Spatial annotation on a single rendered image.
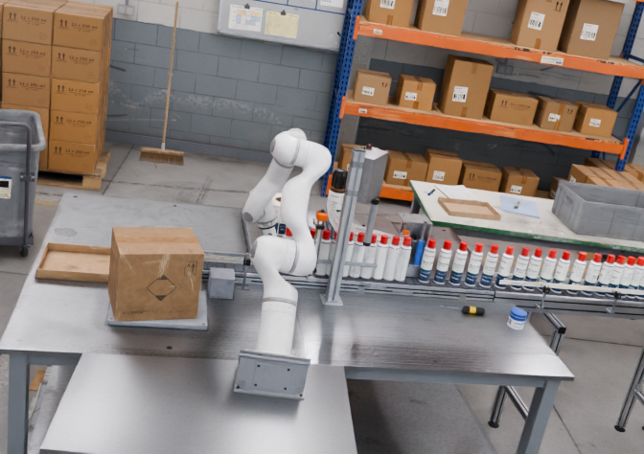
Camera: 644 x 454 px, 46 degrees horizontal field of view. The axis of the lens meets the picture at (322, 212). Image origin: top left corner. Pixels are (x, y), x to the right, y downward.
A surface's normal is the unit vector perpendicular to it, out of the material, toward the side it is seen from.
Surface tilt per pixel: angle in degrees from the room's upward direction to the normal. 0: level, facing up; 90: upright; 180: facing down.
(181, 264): 90
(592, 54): 91
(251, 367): 90
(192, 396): 0
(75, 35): 90
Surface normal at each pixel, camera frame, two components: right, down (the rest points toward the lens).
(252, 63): 0.06, 0.36
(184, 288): 0.35, 0.38
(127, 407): 0.16, -0.93
